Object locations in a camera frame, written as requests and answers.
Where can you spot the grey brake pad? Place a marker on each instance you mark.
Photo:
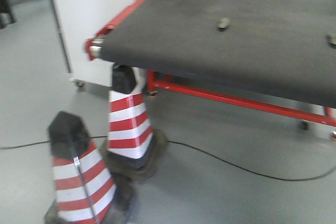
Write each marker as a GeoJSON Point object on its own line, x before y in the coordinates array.
{"type": "Point", "coordinates": [223, 24]}
{"type": "Point", "coordinates": [331, 40]}

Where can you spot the left striped traffic cone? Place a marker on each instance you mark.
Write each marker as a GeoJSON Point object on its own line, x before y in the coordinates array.
{"type": "Point", "coordinates": [133, 147]}

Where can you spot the striped traffic cone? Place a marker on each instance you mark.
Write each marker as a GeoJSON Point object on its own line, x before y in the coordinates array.
{"type": "Point", "coordinates": [133, 147]}
{"type": "Point", "coordinates": [86, 190]}

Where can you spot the right striped traffic cone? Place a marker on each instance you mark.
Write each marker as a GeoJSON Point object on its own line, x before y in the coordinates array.
{"type": "Point", "coordinates": [86, 190]}

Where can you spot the white cabinet on wheels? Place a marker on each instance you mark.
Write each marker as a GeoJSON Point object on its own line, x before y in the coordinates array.
{"type": "Point", "coordinates": [79, 20]}

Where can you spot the red metal frame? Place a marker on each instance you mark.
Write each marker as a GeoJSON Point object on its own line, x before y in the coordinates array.
{"type": "Point", "coordinates": [210, 77]}

